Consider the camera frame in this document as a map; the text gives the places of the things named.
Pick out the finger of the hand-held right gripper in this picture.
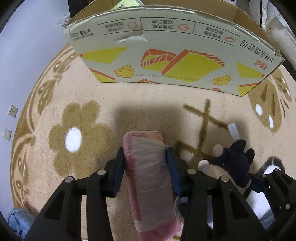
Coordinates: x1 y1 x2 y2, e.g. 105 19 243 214
250 168 296 211

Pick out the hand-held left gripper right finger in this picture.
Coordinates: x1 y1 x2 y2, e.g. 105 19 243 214
165 147 264 241

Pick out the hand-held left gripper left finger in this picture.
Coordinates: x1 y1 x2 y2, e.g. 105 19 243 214
24 147 126 241

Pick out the pink plush roll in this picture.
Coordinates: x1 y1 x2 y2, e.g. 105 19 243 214
122 131 182 241

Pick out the white-haired plush doll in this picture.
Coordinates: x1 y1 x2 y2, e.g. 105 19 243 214
178 139 277 230

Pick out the printed cardboard box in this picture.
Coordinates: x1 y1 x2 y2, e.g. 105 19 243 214
61 0 285 97

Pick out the small white tag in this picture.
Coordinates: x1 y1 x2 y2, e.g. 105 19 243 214
227 123 238 141

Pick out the beige printed blanket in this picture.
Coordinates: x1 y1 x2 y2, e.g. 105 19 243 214
10 44 296 241

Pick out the blue patterned cloth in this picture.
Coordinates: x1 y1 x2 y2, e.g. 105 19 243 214
7 208 35 240

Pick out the cream padded coat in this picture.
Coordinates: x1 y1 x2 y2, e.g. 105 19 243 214
248 0 296 54

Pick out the crumpled clear plastic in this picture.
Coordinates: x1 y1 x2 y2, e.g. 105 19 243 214
57 15 70 28

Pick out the light green packet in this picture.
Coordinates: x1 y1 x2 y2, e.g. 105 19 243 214
111 0 144 11

